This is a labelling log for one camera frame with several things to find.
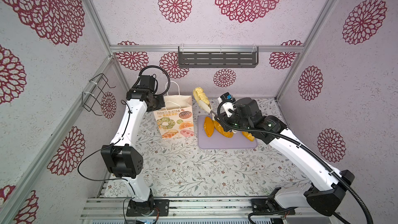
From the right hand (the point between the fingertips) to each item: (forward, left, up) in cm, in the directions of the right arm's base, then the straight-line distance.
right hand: (217, 113), depth 69 cm
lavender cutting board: (+5, -2, -32) cm, 33 cm away
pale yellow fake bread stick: (+10, +8, +2) cm, 13 cm away
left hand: (+10, +30, -8) cm, 33 cm away
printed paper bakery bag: (+8, +22, -16) cm, 28 cm away
